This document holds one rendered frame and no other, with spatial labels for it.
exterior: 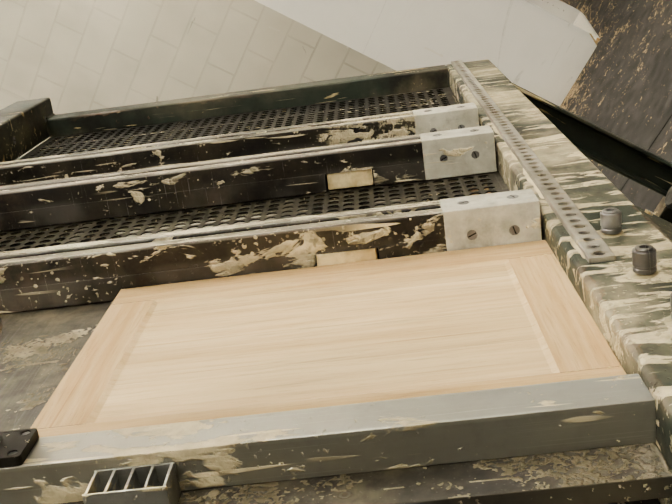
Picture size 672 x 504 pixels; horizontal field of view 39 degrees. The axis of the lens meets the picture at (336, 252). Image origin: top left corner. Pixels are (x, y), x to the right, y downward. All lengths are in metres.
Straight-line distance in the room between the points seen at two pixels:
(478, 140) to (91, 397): 0.90
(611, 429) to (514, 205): 0.49
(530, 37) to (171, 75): 2.65
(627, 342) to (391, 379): 0.22
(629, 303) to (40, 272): 0.76
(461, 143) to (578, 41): 3.23
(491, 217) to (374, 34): 3.60
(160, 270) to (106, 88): 5.41
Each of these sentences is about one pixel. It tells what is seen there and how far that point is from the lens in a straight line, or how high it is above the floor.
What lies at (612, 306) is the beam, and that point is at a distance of 0.98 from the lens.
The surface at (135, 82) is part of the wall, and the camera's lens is 6.61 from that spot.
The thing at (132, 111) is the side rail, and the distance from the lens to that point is 2.69.
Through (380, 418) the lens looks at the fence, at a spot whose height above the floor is 1.09.
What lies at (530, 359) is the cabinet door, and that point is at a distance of 0.95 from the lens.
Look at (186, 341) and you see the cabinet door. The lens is 1.10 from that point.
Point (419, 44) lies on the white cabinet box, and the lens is 4.82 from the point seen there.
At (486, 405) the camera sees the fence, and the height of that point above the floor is 1.01.
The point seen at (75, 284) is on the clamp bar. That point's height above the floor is 1.42.
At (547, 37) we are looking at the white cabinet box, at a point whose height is 0.23.
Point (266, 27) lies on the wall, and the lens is 6.32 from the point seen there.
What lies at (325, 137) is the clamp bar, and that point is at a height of 1.16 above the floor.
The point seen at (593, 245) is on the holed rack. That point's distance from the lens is 1.14.
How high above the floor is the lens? 1.28
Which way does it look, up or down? 7 degrees down
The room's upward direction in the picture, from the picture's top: 65 degrees counter-clockwise
